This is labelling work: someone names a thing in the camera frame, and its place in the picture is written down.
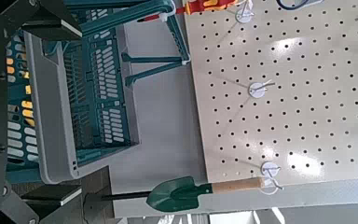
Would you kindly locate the blue scissors in packaging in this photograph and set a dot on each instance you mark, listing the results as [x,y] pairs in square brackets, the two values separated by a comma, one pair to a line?
[292,3]

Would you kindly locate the black stand post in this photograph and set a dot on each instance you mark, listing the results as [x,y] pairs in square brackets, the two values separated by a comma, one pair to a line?
[124,196]

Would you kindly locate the beige perforated pegboard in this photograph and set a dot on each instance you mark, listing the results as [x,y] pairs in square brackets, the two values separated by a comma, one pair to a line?
[292,109]

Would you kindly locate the white pegboard hook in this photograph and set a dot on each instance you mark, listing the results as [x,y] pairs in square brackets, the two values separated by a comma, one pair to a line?
[268,169]
[256,90]
[244,15]

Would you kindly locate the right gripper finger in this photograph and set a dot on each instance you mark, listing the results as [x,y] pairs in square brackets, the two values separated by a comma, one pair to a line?
[59,28]
[52,194]

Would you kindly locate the red yellow screwdriver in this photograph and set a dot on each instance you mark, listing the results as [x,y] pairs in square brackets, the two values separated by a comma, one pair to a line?
[205,5]

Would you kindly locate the teal and grey plastic crate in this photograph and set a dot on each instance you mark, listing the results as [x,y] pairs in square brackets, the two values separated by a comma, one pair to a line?
[48,124]

